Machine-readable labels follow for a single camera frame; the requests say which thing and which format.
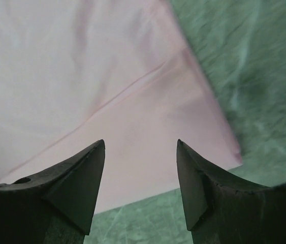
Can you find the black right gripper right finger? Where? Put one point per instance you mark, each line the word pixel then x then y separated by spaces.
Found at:
pixel 220 207

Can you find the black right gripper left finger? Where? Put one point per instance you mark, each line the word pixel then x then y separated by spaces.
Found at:
pixel 55 205

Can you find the pink t shirt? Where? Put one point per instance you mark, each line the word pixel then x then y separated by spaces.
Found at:
pixel 74 72

